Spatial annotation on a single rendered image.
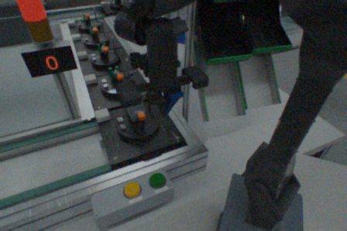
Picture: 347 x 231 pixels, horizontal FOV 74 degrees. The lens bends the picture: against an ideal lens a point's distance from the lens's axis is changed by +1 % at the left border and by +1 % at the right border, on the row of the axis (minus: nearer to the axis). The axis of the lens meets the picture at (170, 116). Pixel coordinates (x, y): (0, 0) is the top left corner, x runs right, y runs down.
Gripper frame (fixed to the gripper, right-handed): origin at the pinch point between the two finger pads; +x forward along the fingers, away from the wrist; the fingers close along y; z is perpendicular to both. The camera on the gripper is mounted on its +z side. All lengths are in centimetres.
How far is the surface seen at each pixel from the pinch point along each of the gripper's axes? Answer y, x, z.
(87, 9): -2, 24, 164
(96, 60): 7, 19, 66
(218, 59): -20.5, -1.9, 10.0
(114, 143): 11.4, 21.8, 13.9
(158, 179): 3.6, 21.6, -3.7
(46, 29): 19.8, -10.1, 27.9
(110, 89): 6.3, 19.8, 40.7
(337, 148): -169, 119, 24
